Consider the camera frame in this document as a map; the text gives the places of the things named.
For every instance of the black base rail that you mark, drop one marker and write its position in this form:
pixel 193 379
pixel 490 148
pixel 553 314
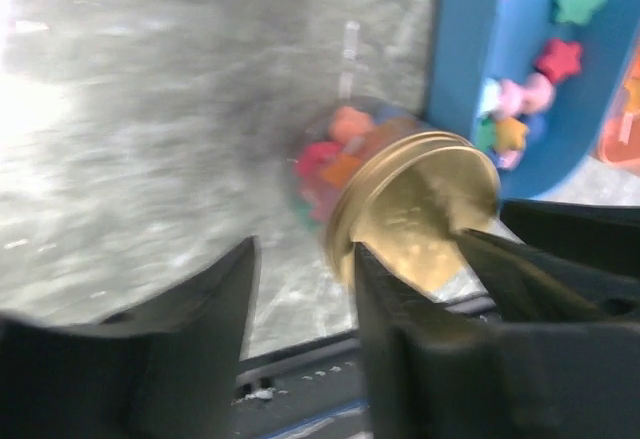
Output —
pixel 311 390

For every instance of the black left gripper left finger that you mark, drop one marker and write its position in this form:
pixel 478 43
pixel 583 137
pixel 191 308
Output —
pixel 164 368

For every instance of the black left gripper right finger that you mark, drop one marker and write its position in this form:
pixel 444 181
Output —
pixel 432 373

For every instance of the pink tray of lollipops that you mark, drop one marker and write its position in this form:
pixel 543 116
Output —
pixel 618 145

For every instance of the clear glass jar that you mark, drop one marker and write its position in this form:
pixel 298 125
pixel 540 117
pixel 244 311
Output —
pixel 327 152

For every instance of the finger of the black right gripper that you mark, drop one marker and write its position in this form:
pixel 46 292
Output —
pixel 569 262

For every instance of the gold jar lid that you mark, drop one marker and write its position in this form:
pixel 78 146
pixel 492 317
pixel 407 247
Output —
pixel 406 203

